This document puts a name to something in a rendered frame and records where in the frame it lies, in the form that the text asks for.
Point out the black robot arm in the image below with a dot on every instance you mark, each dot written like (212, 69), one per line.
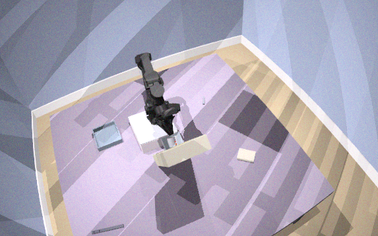
(153, 83)

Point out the beige service panel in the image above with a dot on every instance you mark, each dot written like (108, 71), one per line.
(182, 152)

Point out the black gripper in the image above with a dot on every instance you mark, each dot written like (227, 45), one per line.
(164, 116)

